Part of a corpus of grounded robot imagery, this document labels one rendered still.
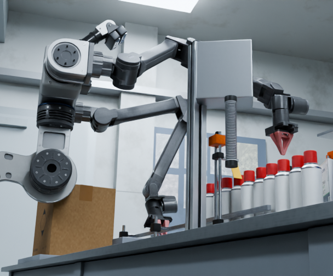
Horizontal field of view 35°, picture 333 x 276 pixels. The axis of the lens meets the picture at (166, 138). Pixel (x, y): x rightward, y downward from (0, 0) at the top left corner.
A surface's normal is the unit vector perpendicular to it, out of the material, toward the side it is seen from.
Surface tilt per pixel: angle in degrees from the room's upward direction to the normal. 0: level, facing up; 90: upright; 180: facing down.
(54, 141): 90
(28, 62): 90
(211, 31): 180
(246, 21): 180
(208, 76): 90
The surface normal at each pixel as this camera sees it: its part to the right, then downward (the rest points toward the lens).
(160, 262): -0.89, -0.15
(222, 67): -0.14, -0.29
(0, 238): 0.28, -0.28
